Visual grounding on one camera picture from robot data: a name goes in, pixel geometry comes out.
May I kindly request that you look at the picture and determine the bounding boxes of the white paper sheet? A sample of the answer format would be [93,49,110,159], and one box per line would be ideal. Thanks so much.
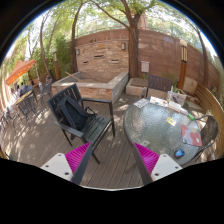
[134,98,149,108]

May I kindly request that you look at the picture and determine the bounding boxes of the wooden lamp post left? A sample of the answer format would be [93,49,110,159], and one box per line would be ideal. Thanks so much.
[52,48,60,80]

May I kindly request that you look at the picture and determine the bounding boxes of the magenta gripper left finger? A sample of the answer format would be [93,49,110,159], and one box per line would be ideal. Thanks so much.
[41,142,92,185]

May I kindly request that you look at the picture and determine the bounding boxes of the curved wooden bench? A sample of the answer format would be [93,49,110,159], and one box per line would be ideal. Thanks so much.
[195,84,224,158]

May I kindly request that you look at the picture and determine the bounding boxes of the black backpack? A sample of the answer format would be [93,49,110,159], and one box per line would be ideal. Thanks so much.
[55,96,96,131]

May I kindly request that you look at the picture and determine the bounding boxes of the white mesh basket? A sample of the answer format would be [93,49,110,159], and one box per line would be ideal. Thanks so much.
[167,91,186,106]

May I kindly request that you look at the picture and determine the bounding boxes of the yellow sticky note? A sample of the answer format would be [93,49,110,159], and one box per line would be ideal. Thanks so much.
[166,117,176,126]

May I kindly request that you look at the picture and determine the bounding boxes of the large tree trunk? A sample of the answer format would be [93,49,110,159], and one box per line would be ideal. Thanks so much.
[127,13,142,79]

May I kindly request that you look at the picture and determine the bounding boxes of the blue computer mouse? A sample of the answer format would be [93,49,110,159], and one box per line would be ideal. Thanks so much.
[174,149,185,159]

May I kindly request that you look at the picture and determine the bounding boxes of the orange patio umbrella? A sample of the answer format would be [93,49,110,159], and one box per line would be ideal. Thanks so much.
[5,60,36,86]

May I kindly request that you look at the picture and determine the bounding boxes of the concrete planter box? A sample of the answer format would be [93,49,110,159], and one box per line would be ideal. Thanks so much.
[126,78,147,97]

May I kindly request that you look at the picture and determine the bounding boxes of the white box on table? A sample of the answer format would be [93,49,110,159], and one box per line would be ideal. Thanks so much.
[168,101,181,112]

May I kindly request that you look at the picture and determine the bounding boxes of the dark wicker chair right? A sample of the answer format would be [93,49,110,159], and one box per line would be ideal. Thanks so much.
[195,115,219,160]

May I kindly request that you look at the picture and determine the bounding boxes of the stone raised planter fountain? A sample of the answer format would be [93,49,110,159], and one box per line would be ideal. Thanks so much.
[52,72,129,102]

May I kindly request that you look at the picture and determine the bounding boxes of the dark slatted bench chair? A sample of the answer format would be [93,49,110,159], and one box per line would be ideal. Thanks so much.
[141,75,173,98]

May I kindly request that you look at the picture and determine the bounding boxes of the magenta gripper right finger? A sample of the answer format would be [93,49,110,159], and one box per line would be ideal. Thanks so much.
[133,143,182,185]

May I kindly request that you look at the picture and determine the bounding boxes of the dark wooden slatted chair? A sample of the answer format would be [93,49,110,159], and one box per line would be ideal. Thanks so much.
[47,83,116,164]

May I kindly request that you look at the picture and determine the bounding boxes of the green marker pen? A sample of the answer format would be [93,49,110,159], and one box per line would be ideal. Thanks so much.
[180,111,195,121]

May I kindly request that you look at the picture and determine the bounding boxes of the red patterned mouse pad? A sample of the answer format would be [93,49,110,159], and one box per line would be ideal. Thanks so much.
[181,124,202,146]

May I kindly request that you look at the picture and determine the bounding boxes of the black metal chair left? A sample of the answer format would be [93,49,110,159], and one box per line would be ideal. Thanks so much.
[17,95,37,121]

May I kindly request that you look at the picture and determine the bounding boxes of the round glass patio table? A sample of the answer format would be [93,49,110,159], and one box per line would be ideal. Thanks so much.
[123,102,199,166]

